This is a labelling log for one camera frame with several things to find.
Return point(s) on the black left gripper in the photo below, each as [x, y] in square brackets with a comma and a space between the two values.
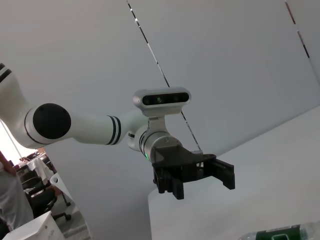
[175, 157]

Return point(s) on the clear green-label water bottle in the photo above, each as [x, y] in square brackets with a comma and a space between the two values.
[275, 233]

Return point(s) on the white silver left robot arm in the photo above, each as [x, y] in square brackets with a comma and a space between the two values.
[90, 130]

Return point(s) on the cluttered background desk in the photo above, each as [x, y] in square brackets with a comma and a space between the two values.
[35, 162]

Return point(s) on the black office chair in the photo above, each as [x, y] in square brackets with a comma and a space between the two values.
[42, 195]

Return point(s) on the white cabinet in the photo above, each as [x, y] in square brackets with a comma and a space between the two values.
[32, 228]

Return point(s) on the person in white shirt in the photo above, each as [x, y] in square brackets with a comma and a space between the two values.
[12, 197]

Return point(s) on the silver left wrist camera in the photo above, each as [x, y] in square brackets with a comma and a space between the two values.
[162, 100]

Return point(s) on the white triangular bracket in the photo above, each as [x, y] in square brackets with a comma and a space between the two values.
[57, 180]

